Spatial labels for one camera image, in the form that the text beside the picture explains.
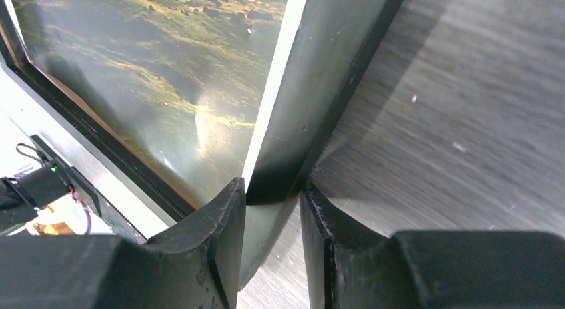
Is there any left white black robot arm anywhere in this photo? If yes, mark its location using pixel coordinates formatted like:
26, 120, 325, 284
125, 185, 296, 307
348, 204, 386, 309
1, 164, 70, 236

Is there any black wooden picture frame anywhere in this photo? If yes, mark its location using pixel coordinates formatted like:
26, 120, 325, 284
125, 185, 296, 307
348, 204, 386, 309
1, 0, 404, 286

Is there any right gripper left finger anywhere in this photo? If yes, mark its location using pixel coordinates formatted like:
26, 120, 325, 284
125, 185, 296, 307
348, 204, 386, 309
1, 178, 246, 308

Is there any landscape photo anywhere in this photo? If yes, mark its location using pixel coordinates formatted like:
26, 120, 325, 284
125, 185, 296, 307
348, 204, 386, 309
9, 0, 288, 208

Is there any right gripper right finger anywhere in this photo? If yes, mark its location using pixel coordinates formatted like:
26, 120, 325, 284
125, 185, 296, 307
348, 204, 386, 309
300, 184, 564, 308

